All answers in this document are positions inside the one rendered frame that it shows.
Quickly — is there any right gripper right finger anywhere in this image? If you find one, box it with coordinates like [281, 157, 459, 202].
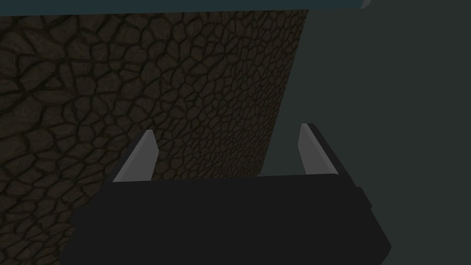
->
[298, 123, 350, 177]

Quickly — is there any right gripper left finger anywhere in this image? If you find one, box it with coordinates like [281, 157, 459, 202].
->
[111, 129, 160, 183]

